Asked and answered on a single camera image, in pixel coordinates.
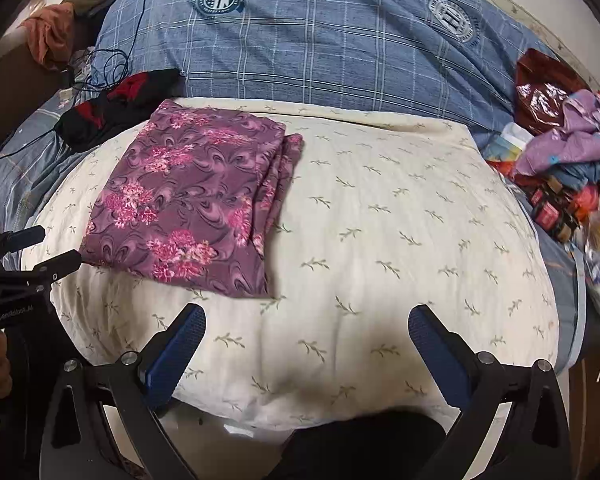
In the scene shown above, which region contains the lilac crumpled garment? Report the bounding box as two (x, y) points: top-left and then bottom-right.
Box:
(514, 90), (600, 176)

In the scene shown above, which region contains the blue plaid quilt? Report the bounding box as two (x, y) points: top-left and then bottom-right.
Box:
(91, 0), (543, 133)

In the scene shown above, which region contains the blue bed sheet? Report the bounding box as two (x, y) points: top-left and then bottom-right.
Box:
(0, 92), (102, 270)

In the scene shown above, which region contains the black cable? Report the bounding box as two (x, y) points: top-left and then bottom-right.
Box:
(0, 0), (157, 172)

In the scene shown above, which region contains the purple floral cloth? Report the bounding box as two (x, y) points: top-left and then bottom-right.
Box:
(80, 100), (303, 298)

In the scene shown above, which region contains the orange cloth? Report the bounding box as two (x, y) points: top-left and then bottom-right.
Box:
(19, 2), (76, 72)

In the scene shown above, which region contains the cream leaf-print duvet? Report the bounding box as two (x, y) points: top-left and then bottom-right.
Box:
(52, 98), (559, 430)

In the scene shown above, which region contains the dark red plastic bag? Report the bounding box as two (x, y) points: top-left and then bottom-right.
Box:
(515, 49), (590, 136)

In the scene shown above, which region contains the black and red garment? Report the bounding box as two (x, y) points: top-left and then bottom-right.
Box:
(54, 68), (183, 153)

